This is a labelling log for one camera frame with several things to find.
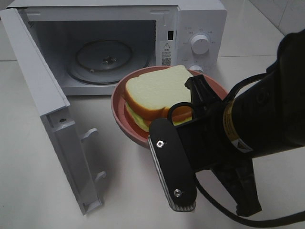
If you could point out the upper white power knob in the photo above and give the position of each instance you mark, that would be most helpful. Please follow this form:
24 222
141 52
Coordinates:
200 43

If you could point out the white microwave oven body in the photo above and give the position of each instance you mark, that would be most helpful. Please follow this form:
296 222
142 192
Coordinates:
61 27

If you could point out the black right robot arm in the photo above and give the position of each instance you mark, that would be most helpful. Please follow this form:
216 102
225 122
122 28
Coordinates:
263 114

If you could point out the white microwave door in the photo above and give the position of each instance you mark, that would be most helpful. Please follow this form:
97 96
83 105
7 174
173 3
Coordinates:
53 108

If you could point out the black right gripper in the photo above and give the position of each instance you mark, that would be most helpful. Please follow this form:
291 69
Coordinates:
209 140

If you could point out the toast sandwich with lettuce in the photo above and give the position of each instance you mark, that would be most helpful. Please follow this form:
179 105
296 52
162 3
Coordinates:
150 95

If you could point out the glass microwave turntable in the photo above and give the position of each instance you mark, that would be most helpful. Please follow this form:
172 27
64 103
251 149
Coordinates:
108 61

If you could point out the pink round plate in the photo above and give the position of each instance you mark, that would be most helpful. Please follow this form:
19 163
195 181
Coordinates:
126 124

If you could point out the lower white timer knob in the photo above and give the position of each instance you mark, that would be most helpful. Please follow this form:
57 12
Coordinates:
196 68

